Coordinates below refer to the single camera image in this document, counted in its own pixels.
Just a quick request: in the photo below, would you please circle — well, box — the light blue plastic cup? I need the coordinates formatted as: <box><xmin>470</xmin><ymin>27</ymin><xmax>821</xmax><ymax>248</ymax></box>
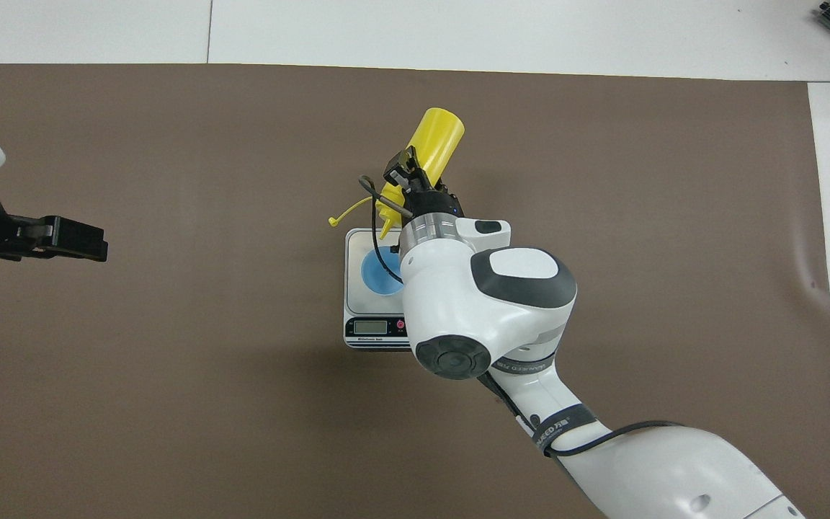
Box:
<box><xmin>361</xmin><ymin>246</ymin><xmax>406</xmax><ymax>296</ymax></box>

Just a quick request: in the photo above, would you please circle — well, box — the silver digital kitchen scale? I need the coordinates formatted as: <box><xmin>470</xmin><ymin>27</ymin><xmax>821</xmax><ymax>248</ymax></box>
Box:
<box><xmin>344</xmin><ymin>229</ymin><xmax>416</xmax><ymax>350</ymax></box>

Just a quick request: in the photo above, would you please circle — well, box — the yellow squeeze bottle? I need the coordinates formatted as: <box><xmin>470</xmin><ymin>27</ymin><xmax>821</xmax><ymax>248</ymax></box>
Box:
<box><xmin>329</xmin><ymin>107</ymin><xmax>465</xmax><ymax>240</ymax></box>

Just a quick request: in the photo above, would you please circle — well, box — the brown paper mat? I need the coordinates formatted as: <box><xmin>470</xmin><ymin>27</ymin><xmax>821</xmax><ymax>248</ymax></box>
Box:
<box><xmin>0</xmin><ymin>63</ymin><xmax>830</xmax><ymax>519</ymax></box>

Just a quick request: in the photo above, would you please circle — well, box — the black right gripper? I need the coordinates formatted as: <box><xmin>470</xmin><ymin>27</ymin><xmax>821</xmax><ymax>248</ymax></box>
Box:
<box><xmin>383</xmin><ymin>146</ymin><xmax>467</xmax><ymax>221</ymax></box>

